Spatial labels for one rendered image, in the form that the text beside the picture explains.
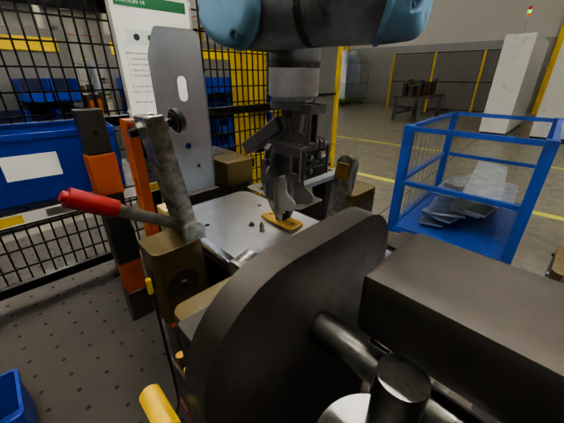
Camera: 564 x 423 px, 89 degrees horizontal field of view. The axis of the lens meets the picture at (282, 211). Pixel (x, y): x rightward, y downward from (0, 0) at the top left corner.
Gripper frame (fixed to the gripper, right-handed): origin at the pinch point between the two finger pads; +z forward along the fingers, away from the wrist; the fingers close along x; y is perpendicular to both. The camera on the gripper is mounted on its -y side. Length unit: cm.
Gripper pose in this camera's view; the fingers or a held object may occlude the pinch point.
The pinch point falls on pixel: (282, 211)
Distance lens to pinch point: 54.4
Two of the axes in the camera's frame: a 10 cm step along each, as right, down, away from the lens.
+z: -0.2, 9.0, 4.4
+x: 7.2, -3.0, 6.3
